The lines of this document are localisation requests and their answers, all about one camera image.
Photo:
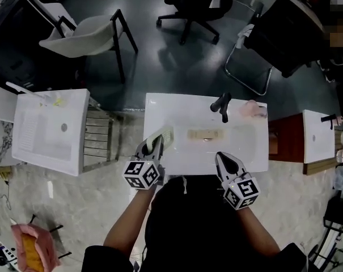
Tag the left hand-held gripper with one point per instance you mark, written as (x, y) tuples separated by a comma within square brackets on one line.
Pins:
[(143, 176)]

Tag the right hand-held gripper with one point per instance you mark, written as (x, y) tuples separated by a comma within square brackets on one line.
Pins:
[(242, 193)]

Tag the person's right forearm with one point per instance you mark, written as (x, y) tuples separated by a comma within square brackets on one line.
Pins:
[(256, 231)]

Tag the person's left forearm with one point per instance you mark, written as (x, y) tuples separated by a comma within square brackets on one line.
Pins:
[(128, 222)]

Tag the beige slatted drain cover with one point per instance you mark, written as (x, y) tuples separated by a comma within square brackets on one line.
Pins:
[(205, 135)]

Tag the white sink with wide basin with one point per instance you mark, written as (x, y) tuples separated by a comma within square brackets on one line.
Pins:
[(188, 109)]

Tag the grey metal sink stand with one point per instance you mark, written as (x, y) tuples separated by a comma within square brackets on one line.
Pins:
[(99, 140)]

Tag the black angled faucet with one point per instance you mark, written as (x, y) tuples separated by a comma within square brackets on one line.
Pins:
[(223, 106)]

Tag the wooden cabinet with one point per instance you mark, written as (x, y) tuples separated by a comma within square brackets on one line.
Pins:
[(284, 137)]

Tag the person's black clothing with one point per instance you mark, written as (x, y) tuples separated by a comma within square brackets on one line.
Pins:
[(194, 225)]

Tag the small white sink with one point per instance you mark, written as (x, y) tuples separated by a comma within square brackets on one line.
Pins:
[(318, 140)]

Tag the small yellow item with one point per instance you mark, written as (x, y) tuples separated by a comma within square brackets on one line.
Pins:
[(57, 102)]

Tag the white sink with ribbed drainboard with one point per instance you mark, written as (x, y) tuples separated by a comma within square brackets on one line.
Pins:
[(46, 135)]

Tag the white paper slip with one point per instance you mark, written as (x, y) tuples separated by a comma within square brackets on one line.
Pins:
[(50, 189)]

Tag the small black faucet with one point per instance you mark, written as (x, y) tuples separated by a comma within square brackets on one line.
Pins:
[(330, 120)]

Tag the black metal rack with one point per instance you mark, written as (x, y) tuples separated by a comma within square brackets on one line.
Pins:
[(338, 217)]

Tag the small pink holder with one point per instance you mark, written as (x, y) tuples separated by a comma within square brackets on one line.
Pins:
[(342, 119)]

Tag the white upholstered chair black legs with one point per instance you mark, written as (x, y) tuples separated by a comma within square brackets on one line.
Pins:
[(83, 35)]

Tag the white cloth tag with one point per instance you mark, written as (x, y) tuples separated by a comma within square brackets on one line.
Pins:
[(245, 34)]

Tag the white curved faucet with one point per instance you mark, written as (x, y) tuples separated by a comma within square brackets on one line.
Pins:
[(23, 89)]

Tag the pink padded chair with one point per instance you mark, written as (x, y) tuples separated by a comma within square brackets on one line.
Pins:
[(46, 245)]

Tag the black wheeled office chair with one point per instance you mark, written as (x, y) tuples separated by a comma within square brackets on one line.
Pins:
[(194, 1)]

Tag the black cabinet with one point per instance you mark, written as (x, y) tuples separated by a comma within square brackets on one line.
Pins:
[(18, 67)]

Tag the white counter slab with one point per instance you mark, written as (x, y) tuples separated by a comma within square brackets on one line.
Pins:
[(1, 103)]

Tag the orange cushion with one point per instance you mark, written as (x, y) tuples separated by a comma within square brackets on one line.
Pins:
[(31, 254)]

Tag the white power strip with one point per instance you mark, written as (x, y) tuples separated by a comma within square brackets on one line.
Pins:
[(9, 256)]

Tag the black mesh chair chrome frame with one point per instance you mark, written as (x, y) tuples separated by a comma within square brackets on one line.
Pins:
[(281, 38)]

